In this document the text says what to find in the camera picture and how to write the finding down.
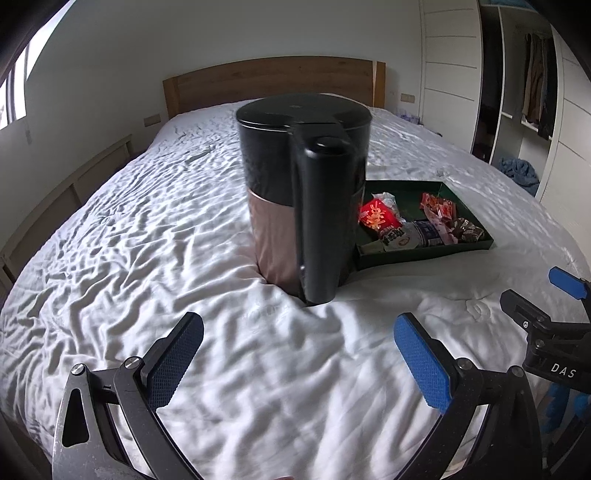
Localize hanging clothes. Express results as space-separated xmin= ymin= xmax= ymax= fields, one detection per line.
xmin=522 ymin=31 xmax=555 ymax=139

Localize brown oatmeal packet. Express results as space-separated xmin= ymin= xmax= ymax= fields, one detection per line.
xmin=450 ymin=217 xmax=485 ymax=243

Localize wooden side panel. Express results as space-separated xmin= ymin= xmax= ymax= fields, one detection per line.
xmin=0 ymin=134 xmax=134 ymax=287

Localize pink cartoon snack packet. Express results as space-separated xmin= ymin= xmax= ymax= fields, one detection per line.
xmin=431 ymin=217 xmax=458 ymax=244

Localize white bed sheet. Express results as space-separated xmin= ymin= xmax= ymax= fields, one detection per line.
xmin=0 ymin=102 xmax=591 ymax=480

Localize blue cloth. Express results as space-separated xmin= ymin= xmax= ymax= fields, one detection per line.
xmin=498 ymin=157 xmax=541 ymax=197

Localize white wardrobe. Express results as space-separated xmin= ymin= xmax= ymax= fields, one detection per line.
xmin=418 ymin=0 xmax=591 ymax=217

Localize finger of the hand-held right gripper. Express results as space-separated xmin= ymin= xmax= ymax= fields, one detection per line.
xmin=549 ymin=267 xmax=591 ymax=301
xmin=500 ymin=289 xmax=591 ymax=333

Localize green box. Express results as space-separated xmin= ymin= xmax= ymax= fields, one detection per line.
xmin=355 ymin=179 xmax=496 ymax=272

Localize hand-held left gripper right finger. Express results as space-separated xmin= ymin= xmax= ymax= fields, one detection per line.
xmin=394 ymin=313 xmax=543 ymax=480

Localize blue and silver snack packet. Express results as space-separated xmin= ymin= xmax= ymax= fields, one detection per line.
xmin=412 ymin=219 xmax=444 ymax=247

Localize window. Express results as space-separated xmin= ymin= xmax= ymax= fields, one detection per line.
xmin=0 ymin=9 xmax=61 ymax=132

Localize wooden headboard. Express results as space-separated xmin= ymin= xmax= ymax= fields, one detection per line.
xmin=163 ymin=56 xmax=386 ymax=120

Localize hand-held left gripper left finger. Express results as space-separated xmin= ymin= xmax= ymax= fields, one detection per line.
xmin=53 ymin=311 xmax=205 ymax=480

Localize red and white snack pouch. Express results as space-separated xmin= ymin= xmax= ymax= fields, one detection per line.
xmin=359 ymin=198 xmax=416 ymax=252

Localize copper and black electric kettle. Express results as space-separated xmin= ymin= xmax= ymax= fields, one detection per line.
xmin=235 ymin=92 xmax=374 ymax=306

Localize dark red noodle packet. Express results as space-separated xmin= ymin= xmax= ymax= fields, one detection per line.
xmin=419 ymin=191 xmax=457 ymax=221

